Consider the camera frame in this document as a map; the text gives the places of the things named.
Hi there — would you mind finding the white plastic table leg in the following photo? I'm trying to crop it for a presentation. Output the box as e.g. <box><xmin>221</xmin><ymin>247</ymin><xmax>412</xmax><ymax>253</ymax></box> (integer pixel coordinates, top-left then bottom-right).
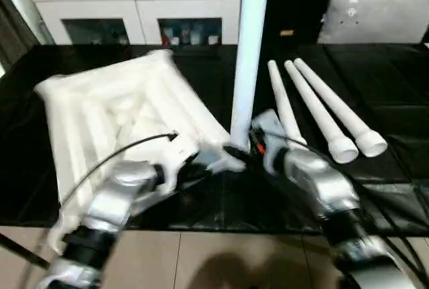
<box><xmin>284</xmin><ymin>60</ymin><xmax>359</xmax><ymax>165</ymax></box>
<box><xmin>230</xmin><ymin>0</ymin><xmax>272</xmax><ymax>154</ymax></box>
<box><xmin>293</xmin><ymin>57</ymin><xmax>389</xmax><ymax>158</ymax></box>
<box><xmin>267</xmin><ymin>60</ymin><xmax>308</xmax><ymax>149</ymax></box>

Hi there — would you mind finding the grey cushion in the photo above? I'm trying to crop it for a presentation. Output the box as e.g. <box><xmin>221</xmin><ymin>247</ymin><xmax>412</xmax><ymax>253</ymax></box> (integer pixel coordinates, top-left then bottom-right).
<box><xmin>316</xmin><ymin>0</ymin><xmax>429</xmax><ymax>46</ymax></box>

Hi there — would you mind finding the white plastic table top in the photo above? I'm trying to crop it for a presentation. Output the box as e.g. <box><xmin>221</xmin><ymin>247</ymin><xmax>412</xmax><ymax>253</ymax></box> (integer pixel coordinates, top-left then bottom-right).
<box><xmin>34</xmin><ymin>48</ymin><xmax>247</xmax><ymax>237</ymax></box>

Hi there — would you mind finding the white glass-door cabinet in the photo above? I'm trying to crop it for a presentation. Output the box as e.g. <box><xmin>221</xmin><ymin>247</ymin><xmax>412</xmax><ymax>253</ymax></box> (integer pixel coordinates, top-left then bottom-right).
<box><xmin>30</xmin><ymin>0</ymin><xmax>243</xmax><ymax>47</ymax></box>

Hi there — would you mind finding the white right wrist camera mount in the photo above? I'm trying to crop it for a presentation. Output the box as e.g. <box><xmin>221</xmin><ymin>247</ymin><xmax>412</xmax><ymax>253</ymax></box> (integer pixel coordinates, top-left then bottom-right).
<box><xmin>251</xmin><ymin>109</ymin><xmax>290</xmax><ymax>174</ymax></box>

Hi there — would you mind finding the black work mat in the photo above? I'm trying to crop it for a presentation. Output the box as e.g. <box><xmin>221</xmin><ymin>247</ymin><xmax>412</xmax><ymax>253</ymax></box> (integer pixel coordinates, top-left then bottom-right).
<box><xmin>0</xmin><ymin>42</ymin><xmax>429</xmax><ymax>237</ymax></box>

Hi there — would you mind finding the black furniture with yellow label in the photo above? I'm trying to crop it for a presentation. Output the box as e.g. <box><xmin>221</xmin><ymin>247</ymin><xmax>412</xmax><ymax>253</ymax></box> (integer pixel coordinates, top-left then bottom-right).
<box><xmin>238</xmin><ymin>0</ymin><xmax>336</xmax><ymax>47</ymax></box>

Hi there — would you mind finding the black stand leg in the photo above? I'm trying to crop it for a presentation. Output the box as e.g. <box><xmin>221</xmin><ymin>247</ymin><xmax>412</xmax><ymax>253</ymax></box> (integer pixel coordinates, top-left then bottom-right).
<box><xmin>0</xmin><ymin>233</ymin><xmax>51</xmax><ymax>268</ymax></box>

